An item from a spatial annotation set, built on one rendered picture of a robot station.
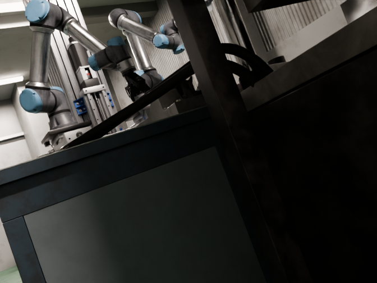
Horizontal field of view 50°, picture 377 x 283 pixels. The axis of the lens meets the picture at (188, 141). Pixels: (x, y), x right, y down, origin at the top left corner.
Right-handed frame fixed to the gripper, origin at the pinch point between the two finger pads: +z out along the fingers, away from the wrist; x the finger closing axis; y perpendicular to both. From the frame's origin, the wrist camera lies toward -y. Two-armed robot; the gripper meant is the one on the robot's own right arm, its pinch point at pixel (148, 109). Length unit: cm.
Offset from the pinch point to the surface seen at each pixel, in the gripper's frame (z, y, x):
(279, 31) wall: -16, 197, -261
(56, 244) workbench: 21, -62, 62
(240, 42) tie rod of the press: -8, -77, -5
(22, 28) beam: -165, 409, -36
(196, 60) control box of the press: -7, -93, 19
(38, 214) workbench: 12, -61, 62
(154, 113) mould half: 1.8, -26.7, 8.3
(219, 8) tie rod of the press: -19, -73, -6
